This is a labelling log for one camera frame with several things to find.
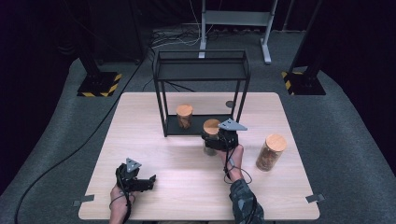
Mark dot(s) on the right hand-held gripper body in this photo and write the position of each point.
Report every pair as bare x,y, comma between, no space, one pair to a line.
229,137

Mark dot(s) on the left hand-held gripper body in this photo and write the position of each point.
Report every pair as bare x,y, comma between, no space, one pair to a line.
128,175

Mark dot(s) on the tall glass jar dark contents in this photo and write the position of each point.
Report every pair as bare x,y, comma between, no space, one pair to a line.
211,127

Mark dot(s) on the short glass jar wooden lid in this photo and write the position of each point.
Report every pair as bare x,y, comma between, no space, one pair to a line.
184,116

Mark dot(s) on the wide glass jar orange contents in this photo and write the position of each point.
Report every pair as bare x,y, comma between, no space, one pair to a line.
270,152

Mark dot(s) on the black metal shelf rack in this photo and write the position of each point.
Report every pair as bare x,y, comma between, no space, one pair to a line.
202,70

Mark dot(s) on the person's left hand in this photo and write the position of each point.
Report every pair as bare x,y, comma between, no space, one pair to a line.
120,200

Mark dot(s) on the person's right hand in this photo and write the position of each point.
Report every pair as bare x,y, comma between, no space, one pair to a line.
233,163

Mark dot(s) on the round dark table grommet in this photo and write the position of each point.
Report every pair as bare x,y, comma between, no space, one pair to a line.
229,104

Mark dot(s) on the grey tape piece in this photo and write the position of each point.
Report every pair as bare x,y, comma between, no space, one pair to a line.
315,198
84,200

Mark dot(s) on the black stand with striped base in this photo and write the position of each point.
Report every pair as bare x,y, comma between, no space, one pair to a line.
99,84
306,84

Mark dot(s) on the grey metal stand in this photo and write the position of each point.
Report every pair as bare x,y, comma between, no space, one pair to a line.
236,18

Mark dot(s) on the grey metal pole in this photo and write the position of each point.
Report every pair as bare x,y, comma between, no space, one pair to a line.
288,15

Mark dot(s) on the black cabinet on casters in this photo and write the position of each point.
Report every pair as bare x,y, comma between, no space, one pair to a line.
124,31

